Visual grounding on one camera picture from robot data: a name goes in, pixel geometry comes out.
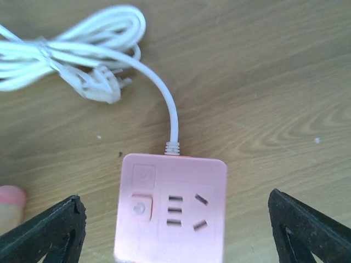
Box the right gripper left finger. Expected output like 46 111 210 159
1 195 87 263

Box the beige cube socket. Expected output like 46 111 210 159
0 185 26 235

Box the pink cube socket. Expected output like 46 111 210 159
114 153 227 263

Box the white cord of orange strip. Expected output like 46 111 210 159
0 4 182 156

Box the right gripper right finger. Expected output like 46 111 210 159
268 188 350 262

